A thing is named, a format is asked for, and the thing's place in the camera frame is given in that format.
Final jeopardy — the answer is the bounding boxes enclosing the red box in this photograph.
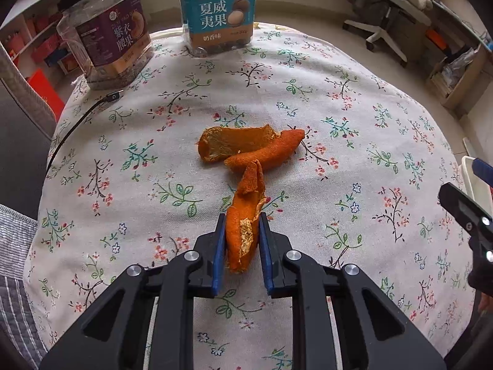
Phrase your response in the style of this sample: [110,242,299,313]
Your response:
[25,68,66,122]

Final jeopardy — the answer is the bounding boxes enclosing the large orange peel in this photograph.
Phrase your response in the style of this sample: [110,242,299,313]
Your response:
[196,123,306,171]

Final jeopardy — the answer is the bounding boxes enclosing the grey striped quilt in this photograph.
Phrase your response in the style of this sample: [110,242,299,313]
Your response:
[0,273,47,359]

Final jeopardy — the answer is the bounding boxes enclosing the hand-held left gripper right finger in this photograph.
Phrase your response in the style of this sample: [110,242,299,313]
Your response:
[259,213,447,370]

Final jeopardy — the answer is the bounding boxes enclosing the floral tablecloth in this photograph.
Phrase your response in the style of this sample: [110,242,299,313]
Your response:
[23,21,476,370]

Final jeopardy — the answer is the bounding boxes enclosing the cardboard box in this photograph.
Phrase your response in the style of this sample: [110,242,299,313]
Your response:
[426,48,486,109]

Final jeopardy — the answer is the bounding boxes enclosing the grey sofa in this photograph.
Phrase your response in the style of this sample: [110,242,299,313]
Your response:
[0,81,55,209]

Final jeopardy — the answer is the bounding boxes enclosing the white bin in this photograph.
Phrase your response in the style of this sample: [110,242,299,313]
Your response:
[460,156,478,197]

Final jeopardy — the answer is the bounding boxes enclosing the purple label nut jar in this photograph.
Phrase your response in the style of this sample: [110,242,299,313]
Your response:
[56,0,153,91]

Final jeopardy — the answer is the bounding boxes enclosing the black cable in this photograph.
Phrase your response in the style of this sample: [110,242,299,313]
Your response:
[45,90,124,178]

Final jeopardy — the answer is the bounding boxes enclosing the long orange peel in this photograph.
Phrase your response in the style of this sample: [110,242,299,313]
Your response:
[224,159,267,274]

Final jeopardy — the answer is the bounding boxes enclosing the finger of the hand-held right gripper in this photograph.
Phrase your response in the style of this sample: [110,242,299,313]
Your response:
[472,157,493,189]
[439,182,493,290]

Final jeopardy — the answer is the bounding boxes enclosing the blue label nut jar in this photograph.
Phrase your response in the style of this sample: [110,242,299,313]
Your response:
[175,0,257,58]

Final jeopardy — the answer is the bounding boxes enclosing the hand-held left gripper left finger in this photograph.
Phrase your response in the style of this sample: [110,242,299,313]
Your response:
[39,213,227,370]

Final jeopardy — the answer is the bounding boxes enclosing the beige cushion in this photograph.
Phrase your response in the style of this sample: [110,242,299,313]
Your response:
[0,42,58,139]

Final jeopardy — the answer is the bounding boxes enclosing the white shelf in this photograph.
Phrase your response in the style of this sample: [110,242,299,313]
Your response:
[0,0,101,81]

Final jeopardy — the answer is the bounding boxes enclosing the white office chair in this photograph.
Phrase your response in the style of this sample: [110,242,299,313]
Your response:
[330,0,434,66]

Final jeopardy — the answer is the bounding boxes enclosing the white striped cloth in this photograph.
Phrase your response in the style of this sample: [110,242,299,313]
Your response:
[0,204,39,278]

